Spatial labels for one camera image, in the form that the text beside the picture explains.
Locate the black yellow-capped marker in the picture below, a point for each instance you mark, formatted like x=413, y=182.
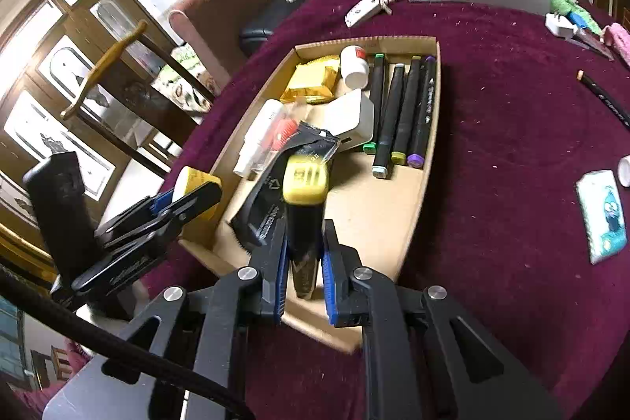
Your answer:
x=305, y=184

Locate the black marker purple cap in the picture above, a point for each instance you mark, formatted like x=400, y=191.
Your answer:
x=424, y=115

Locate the white printed bottle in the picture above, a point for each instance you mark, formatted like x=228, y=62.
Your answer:
x=625, y=171

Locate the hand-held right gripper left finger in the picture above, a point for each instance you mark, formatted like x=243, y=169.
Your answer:
x=280, y=272

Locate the black marker grey cap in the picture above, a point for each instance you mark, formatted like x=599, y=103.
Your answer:
x=391, y=120

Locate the large white plug charger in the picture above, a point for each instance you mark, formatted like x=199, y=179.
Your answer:
x=349, y=117

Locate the yellow foil packet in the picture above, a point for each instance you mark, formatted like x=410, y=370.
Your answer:
x=310, y=80

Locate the brown upholstered chair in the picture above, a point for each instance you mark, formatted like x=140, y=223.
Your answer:
x=216, y=16

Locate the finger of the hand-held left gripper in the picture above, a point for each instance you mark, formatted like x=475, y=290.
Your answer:
x=197, y=198
x=123, y=267

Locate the small white charger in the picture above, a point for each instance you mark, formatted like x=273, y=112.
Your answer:
x=558, y=24

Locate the black marker olive cap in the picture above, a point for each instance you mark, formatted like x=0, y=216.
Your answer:
x=408, y=105

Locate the shallow cardboard box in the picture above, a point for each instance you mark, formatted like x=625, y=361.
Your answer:
x=364, y=223

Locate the white red-label medicine bottle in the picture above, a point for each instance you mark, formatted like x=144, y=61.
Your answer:
x=354, y=70

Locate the black printed pouch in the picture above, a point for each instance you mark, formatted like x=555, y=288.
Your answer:
x=268, y=208

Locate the black marker tan cap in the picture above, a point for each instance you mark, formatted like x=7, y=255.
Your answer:
x=603, y=97

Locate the round yellow tin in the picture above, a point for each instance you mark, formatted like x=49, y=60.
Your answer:
x=189, y=179

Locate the small blue packet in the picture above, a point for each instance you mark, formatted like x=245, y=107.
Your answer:
x=577, y=19

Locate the clear case orange contents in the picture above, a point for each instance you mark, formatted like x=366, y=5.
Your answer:
x=280, y=134

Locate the white squeeze bottle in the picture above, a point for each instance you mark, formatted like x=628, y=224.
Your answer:
x=261, y=125

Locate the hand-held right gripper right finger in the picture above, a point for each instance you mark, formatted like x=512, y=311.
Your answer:
x=330, y=287

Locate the silver red tube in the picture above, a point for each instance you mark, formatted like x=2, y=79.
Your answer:
x=590, y=41

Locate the black marker green cap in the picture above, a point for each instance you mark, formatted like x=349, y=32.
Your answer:
x=378, y=95

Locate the teal cartoon card pack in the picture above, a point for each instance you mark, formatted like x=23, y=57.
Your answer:
x=603, y=216

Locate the wooden glass cabinet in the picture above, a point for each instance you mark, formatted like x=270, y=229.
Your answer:
x=83, y=14

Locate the pink cloth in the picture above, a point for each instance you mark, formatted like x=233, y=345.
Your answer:
x=620, y=41

